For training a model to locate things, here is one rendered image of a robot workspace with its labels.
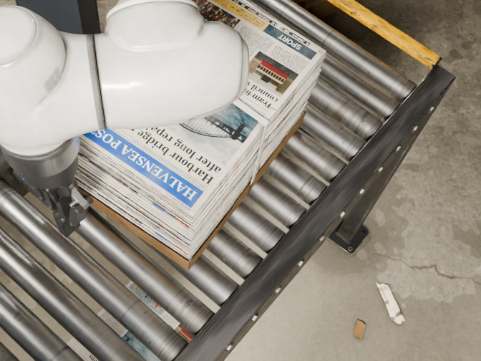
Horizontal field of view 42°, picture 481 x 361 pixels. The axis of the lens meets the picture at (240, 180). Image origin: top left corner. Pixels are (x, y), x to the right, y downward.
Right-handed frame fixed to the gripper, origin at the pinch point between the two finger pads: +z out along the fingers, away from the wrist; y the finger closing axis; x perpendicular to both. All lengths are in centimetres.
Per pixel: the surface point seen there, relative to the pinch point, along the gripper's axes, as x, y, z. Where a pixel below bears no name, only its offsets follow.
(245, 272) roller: -16.5, -23.2, 14.3
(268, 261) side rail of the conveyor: -20.3, -25.0, 13.4
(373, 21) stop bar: -78, -8, 12
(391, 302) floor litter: -66, -50, 93
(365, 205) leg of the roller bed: -74, -27, 69
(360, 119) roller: -56, -20, 14
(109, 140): -10.2, 0.4, -9.8
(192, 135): -19.2, -7.5, -9.6
